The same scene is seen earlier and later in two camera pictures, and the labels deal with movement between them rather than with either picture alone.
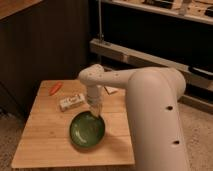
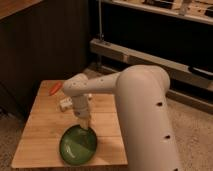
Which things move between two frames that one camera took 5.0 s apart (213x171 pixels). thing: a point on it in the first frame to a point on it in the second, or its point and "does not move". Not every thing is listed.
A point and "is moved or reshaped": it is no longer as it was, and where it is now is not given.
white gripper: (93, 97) to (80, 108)
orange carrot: (54, 90) does not move
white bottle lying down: (69, 102) does not move
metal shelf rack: (177, 34) does not move
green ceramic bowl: (86, 129) is moved or reshaped
